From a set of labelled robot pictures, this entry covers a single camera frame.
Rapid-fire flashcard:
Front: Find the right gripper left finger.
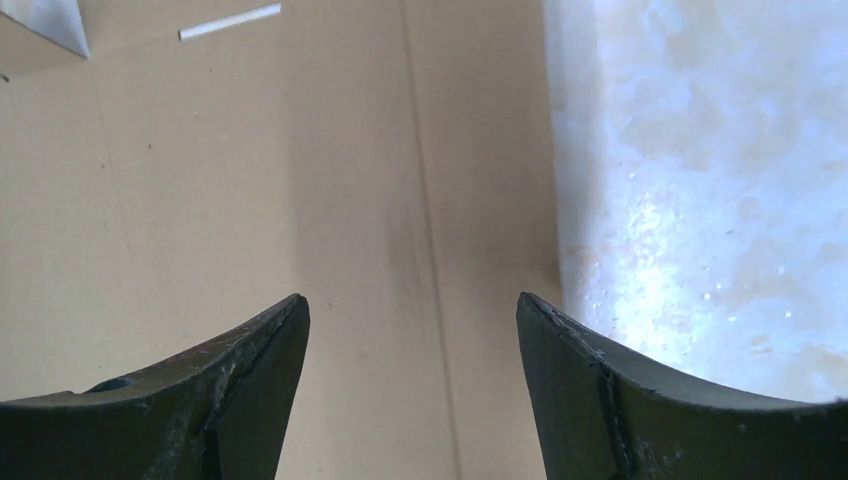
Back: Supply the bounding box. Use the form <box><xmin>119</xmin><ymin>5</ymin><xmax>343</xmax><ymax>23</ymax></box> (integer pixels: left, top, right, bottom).
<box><xmin>1</xmin><ymin>294</ymin><xmax>310</xmax><ymax>479</ymax></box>

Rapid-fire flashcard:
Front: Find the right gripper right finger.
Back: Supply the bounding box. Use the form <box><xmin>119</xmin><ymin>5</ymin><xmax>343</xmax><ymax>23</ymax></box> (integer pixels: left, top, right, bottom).
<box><xmin>516</xmin><ymin>292</ymin><xmax>847</xmax><ymax>479</ymax></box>

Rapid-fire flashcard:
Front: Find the brown cardboard box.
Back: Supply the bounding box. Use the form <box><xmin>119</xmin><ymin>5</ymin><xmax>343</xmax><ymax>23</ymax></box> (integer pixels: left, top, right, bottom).
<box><xmin>1</xmin><ymin>1</ymin><xmax>560</xmax><ymax>479</ymax></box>

